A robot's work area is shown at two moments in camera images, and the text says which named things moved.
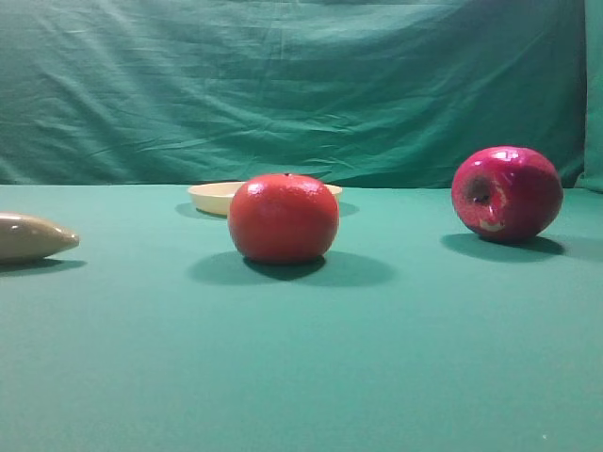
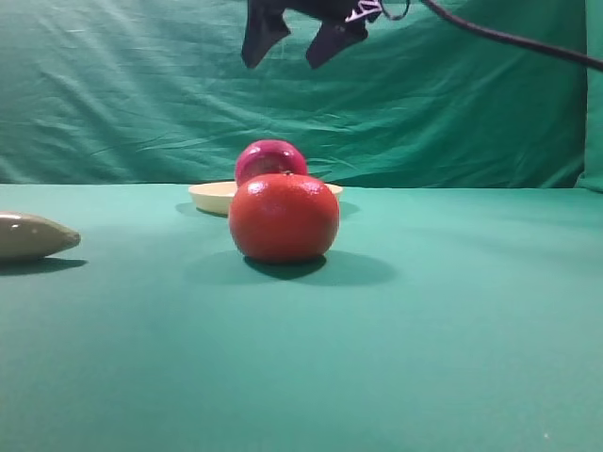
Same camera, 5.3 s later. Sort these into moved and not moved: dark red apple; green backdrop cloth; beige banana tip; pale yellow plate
Moved: dark red apple
Not moved: pale yellow plate; green backdrop cloth; beige banana tip
